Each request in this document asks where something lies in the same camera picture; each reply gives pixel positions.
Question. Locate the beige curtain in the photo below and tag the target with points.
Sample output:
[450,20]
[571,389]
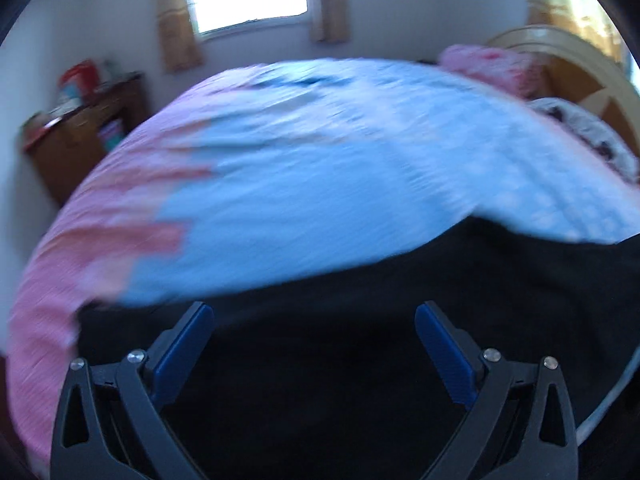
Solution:
[329,21]
[179,45]

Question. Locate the red gift bag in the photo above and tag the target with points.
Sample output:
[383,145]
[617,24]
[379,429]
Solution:
[81,80]

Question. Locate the brown wooden desk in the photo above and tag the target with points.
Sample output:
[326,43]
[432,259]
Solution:
[66,149]

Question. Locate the pink blue bed sheet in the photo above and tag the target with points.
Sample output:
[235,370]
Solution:
[271,172]

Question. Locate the spotted pillow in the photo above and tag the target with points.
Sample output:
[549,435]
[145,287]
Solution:
[594,132]

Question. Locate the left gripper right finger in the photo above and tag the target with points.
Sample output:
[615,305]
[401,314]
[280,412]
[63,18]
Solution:
[518,422]

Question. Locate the yellow curtain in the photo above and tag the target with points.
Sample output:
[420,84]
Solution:
[586,19]

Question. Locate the pink folded blanket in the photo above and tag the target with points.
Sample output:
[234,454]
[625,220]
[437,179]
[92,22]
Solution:
[519,74]

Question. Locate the left beige curtain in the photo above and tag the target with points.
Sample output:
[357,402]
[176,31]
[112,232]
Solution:
[179,45]

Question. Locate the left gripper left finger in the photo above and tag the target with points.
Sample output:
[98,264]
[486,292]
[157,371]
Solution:
[108,423]

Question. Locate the wooden bed headboard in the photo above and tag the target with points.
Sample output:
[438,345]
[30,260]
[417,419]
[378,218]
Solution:
[576,71]

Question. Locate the right beige curtain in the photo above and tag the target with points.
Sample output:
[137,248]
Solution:
[329,21]

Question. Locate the black pants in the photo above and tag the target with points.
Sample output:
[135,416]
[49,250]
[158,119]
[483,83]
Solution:
[326,377]

